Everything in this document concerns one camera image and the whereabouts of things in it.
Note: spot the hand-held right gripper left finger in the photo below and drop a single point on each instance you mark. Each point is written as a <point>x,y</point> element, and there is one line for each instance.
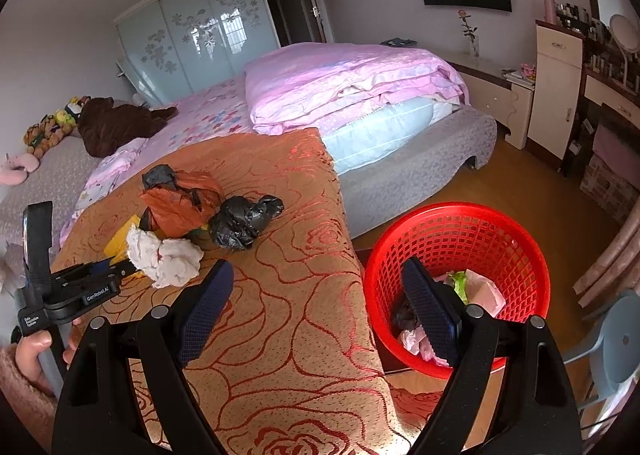
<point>205,315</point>

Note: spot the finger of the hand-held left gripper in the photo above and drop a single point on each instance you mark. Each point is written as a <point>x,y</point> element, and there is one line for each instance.
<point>127,272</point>
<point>107,263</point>

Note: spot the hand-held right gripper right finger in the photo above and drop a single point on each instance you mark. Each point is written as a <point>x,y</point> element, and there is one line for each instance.
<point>432,315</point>

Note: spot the black wrapper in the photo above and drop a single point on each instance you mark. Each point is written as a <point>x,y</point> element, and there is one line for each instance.
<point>406,316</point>

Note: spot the white green plastic bag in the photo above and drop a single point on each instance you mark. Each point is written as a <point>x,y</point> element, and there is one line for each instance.
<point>457,281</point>

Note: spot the white tissue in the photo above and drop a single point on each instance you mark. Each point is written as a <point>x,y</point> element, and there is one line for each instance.
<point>170,260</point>

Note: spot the orange plastic bag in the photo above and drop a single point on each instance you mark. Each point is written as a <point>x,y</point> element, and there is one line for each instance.
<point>175,207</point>

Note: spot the large black plastic bag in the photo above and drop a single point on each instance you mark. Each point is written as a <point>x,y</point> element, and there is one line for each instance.
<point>235,225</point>

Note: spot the small black plastic bag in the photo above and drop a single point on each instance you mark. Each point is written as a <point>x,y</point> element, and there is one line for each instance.
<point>160,176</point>

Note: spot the red plastic basket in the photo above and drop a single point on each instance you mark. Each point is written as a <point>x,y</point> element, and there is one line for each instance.
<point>500,235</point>

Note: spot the person's left hand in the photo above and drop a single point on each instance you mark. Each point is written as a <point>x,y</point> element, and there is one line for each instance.
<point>30,352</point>

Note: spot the orange rose-pattern blanket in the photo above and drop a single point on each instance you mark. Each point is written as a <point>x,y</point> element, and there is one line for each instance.
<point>290,310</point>

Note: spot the pink plush toy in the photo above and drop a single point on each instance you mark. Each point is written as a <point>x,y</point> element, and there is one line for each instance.
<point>22,169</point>

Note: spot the brown plush toy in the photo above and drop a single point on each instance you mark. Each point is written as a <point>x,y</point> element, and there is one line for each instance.
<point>115,125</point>

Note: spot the colourful plush toys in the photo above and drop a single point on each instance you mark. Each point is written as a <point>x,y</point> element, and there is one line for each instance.
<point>47,132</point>

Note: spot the bed with grey skirt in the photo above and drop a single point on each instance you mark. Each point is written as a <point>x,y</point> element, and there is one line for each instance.
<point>415,170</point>

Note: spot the pink floral bedsheet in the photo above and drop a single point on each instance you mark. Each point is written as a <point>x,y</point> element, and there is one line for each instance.
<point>210,110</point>

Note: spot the pink curtain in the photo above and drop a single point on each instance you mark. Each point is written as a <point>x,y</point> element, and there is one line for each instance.
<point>610,260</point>

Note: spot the light blue pillow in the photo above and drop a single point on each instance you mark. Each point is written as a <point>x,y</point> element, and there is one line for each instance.
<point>380,135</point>

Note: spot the light blue plastic stool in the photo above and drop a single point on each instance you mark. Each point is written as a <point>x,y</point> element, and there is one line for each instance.
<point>620,340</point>

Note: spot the patterned storage box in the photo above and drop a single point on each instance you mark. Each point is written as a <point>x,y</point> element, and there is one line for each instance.
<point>605,185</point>

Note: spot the low cream television cabinet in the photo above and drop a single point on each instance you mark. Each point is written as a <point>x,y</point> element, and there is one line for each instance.
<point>492,95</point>

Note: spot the wardrobe with glass sliding doors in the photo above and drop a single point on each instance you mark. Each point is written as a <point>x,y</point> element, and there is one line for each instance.
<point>200,40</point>

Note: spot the stool with pink cloth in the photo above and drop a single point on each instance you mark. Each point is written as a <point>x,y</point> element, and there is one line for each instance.
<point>612,147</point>

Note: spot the tall cream cabinet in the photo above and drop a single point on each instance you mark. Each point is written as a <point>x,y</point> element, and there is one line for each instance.
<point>555,95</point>

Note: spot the folded pink quilt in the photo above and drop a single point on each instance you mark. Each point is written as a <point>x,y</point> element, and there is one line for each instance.
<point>340,80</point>

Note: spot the small pink ornament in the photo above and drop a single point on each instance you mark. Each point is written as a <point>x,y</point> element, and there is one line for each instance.
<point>528,71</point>

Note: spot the rose in glass vase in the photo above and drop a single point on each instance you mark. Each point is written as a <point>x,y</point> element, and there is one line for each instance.
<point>473,47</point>

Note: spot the cream dressing table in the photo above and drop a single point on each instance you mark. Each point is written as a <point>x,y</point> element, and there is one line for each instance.
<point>615,97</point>

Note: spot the row of cosmetic bottles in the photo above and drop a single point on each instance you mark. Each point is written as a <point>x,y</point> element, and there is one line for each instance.
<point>595,30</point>

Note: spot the pink thermos bottle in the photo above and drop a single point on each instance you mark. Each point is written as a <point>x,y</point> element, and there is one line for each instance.
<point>548,7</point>

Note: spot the round white makeup mirror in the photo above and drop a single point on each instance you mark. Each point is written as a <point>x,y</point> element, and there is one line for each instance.
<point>625,32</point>

